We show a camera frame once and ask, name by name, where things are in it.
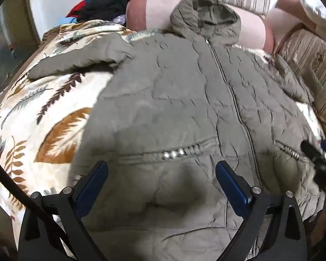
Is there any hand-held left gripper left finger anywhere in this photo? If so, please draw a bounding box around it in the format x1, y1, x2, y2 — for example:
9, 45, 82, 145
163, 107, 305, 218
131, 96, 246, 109
18, 161, 109, 261

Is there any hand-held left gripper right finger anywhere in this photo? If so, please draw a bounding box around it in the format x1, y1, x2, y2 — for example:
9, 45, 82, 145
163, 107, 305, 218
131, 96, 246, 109
215, 161, 307, 261

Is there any olive quilted hooded jacket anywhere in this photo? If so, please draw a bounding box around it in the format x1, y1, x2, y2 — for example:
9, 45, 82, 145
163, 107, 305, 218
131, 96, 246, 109
28, 0, 326, 261

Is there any red and black clothes pile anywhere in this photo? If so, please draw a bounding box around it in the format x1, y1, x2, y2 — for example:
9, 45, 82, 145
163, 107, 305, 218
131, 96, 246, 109
66, 0, 133, 23

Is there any striped floral sofa seat cushion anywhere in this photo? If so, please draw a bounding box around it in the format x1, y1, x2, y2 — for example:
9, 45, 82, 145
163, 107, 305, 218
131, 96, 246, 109
276, 27, 326, 132

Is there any leaf print blanket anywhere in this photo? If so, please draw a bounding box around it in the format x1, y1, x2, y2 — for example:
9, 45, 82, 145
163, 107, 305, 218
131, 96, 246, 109
0, 20, 326, 261

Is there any short pink bolster cushion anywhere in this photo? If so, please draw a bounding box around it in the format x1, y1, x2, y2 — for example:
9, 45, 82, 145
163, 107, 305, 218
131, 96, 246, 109
263, 0, 317, 53

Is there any white cloth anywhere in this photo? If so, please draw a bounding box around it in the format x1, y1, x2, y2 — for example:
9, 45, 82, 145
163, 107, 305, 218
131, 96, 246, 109
299, 0, 326, 36

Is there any wooden glass cabinet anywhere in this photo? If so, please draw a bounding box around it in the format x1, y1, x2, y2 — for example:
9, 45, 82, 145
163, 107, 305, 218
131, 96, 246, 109
0, 0, 42, 110

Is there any long pink bolster cushion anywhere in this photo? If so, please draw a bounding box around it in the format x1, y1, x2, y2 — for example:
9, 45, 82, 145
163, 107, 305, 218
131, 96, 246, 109
126, 0, 274, 53

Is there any black cable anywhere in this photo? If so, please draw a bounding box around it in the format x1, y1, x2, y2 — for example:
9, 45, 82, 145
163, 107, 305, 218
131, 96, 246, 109
0, 152, 74, 253

